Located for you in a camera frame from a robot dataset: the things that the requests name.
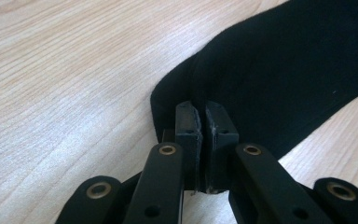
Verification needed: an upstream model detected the black cloth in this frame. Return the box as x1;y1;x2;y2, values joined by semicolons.
149;0;358;161

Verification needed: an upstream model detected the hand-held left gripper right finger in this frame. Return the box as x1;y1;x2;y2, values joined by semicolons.
204;100;241;193

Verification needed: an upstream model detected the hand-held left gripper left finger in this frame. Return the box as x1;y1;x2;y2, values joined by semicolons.
174;100;204;191

